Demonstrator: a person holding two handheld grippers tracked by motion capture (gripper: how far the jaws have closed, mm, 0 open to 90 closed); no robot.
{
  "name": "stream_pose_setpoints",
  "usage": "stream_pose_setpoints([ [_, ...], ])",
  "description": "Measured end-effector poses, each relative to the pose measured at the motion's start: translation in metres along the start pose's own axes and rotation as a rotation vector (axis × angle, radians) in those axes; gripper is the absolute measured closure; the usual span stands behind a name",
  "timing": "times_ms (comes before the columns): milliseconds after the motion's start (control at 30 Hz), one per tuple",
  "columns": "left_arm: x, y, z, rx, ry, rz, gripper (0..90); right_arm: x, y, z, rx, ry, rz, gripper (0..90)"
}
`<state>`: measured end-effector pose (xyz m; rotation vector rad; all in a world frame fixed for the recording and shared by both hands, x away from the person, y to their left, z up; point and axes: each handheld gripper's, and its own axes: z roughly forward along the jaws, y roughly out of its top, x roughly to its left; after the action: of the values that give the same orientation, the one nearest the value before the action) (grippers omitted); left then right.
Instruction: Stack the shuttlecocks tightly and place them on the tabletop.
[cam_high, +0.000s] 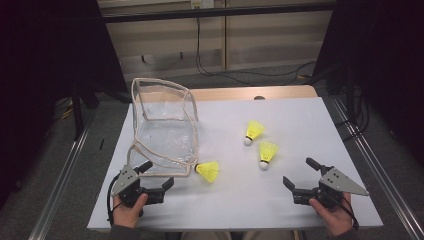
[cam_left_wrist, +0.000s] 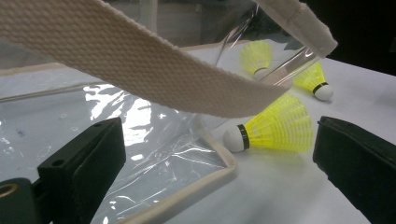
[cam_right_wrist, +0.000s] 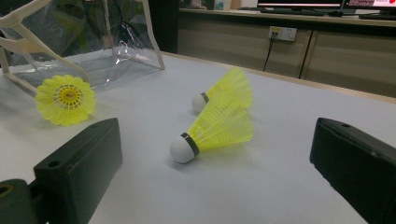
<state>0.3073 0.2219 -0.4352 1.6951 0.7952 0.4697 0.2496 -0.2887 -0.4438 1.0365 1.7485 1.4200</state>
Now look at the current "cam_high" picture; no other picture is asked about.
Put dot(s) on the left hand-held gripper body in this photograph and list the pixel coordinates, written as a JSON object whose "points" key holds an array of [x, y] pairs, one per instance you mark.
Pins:
{"points": [[128, 181]]}

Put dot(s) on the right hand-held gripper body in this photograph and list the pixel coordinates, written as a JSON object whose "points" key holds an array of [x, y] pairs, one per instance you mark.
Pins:
{"points": [[336, 181]]}

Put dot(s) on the yellow plastic shuttlecock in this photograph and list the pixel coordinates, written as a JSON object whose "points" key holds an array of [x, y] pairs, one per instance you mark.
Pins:
{"points": [[268, 151], [255, 129], [209, 170]]}

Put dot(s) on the clear plastic bag beige trim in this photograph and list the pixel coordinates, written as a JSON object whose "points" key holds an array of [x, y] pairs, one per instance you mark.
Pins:
{"points": [[166, 133]]}

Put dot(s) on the person's left hand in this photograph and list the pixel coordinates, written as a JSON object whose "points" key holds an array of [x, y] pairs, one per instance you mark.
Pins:
{"points": [[128, 216]]}

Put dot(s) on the person's right hand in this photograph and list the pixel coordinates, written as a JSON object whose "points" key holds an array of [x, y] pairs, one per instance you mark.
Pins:
{"points": [[336, 220]]}

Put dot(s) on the small black stick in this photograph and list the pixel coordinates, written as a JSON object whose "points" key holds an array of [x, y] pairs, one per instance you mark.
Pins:
{"points": [[101, 144]]}

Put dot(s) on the white table mat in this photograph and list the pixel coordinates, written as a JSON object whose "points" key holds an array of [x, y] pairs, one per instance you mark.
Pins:
{"points": [[233, 200]]}

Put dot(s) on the black stand leg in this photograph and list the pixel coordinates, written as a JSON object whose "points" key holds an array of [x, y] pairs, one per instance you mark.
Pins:
{"points": [[78, 116]]}

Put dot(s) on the black curtain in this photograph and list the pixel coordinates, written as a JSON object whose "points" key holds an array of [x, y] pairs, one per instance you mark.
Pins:
{"points": [[33, 66], [393, 50]]}

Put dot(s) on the black horizontal bar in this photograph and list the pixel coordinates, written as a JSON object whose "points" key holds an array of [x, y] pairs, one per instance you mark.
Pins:
{"points": [[233, 12]]}

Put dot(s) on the metal floor rail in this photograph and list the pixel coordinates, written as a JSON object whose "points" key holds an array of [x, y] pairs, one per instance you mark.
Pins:
{"points": [[60, 186], [376, 166]]}

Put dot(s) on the white wall socket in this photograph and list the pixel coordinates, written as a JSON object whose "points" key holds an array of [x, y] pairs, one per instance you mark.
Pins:
{"points": [[202, 3]]}

